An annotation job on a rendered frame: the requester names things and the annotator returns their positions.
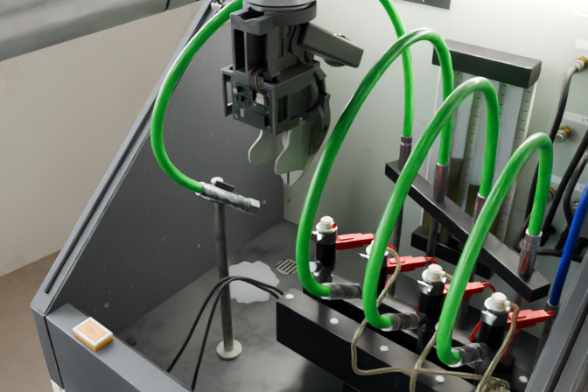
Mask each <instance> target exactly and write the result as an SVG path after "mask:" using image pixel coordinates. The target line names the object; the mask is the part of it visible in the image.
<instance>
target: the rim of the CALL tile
mask: <svg viewBox="0 0 588 392"><path fill-rule="evenodd" d="M89 320H91V321H93V322H94V323H95V324H97V325H98V326H99V327H100V328H102V329H103V330H104V331H106V332H107V333H108V334H107V335H105V336H104V337H102V338H101V339H99V340H98V341H96V342H95V343H94V342H93V341H92V340H91V339H90V338H89V337H87V336H86V335H85V334H83V333H82V332H80V331H79V330H78V329H77V328H78V327H79V326H81V325H83V324H84V323H86V322H87V321H89ZM73 331H74V332H75V333H77V334H78V335H79V336H81V337H82V338H83V339H84V340H85V341H86V342H88V343H89V344H90V345H92V346H93V347H97V346H99V345H100V344H101V343H102V342H103V341H105V340H107V339H108V338H110V337H111V336H113V333H112V332H110V331H109V330H108V329H106V328H105V327H104V326H102V325H100V324H99V323H98V322H96V321H95V320H94V319H92V318H88V319H87V320H85V321H84V322H82V323H81V324H79V325H77V326H76V327H75V328H73Z"/></svg>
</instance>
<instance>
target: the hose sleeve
mask: <svg viewBox="0 0 588 392"><path fill-rule="evenodd" d="M200 183H201V184H202V188H201V191H200V192H199V193H196V194H197V195H199V196H201V197H203V198H207V199H209V200H214V201H217V202H220V203H222V204H225V205H228V206H231V207H234V208H236V209H240V210H242V211H246V210H247V209H248V208H249V205H250V201H249V199H248V198H245V197H243V196H241V195H238V194H236V193H232V192H228V191H226V190H223V189H220V188H218V187H216V186H214V185H209V184H206V183H204V182H200Z"/></svg>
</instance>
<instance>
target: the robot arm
mask: <svg viewBox="0 0 588 392"><path fill-rule="evenodd" d="M198 1H200V0H0V61H3V60H8V59H11V58H15V57H17V56H20V55H23V54H27V53H31V52H35V51H37V50H40V49H44V48H47V47H49V46H55V45H57V44H60V43H64V42H67V41H69V40H73V39H77V38H80V37H84V36H87V35H89V34H93V33H96V32H100V31H104V30H107V29H109V28H113V27H116V26H118V25H124V24H127V23H129V22H133V21H136V20H138V19H142V18H147V17H150V16H153V15H156V14H158V13H162V12H165V11H170V10H173V9H176V8H179V7H182V6H185V5H188V4H192V3H194V2H198ZM316 16H317V0H243V10H238V11H236V12H233V13H230V22H231V39H232V55H233V65H230V66H227V67H224V68H222V69H221V70H220V71H221V85H222V99H223V113H224V116H225V117H227V116H230V115H232V114H233V119H235V120H236V121H238V122H241V123H245V124H247V125H250V126H252V127H255V128H257V129H259V130H261V133H260V136H259V137H258V139H257V140H256V141H255V143H254V144H253V145H252V147H251V148H250V149H249V152H248V159H249V162H250V163H251V164H253V165H259V164H264V163H269V162H274V161H275V168H274V170H275V174H277V175H281V177H282V178H283V181H284V183H285V184H287V185H289V186H293V185H294V184H295V183H297V182H298V181H299V180H300V179H301V178H302V177H303V176H304V174H305V173H306V171H307V170H308V168H309V166H310V165H311V163H312V161H313V159H314V158H315V156H316V154H317V151H319V149H320V147H321V145H322V143H323V141H324V139H325V137H326V134H327V132H328V130H329V126H330V121H331V111H330V105H329V101H330V97H331V95H330V94H328V93H327V92H326V81H325V77H326V74H325V72H324V71H323V70H322V69H321V67H320V61H317V60H315V59H314V55H316V56H318V57H320V58H322V59H323V61H324V62H325V63H326V64H327V65H329V66H331V67H344V66H348V67H353V68H357V67H359V65H360V63H361V58H362V55H363V53H364V48H363V47H362V46H359V45H356V44H355V43H353V41H351V40H350V38H348V37H347V36H345V35H343V34H338V33H337V34H334V33H332V32H330V31H328V30H326V29H323V28H321V27H319V26H317V25H315V24H313V23H311V22H310V21H312V20H313V19H314V18H315V17H316ZM227 81H231V89H232V102H231V103H229V104H228V97H227Z"/></svg>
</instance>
